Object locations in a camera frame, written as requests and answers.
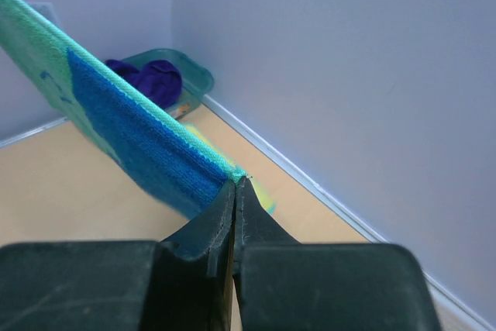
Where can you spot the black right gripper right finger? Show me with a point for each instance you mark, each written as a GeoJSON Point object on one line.
{"type": "Point", "coordinates": [282, 284]}

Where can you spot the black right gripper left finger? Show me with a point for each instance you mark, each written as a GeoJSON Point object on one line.
{"type": "Point", "coordinates": [180, 283]}

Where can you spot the blue towel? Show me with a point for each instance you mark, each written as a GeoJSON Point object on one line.
{"type": "Point", "coordinates": [162, 156]}

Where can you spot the teal plastic bin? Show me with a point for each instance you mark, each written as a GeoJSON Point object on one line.
{"type": "Point", "coordinates": [197, 81]}

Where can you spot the purple towel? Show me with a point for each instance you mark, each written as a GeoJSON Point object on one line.
{"type": "Point", "coordinates": [159, 80]}

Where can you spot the aluminium rail frame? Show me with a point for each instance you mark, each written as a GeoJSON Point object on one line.
{"type": "Point", "coordinates": [56, 185]}

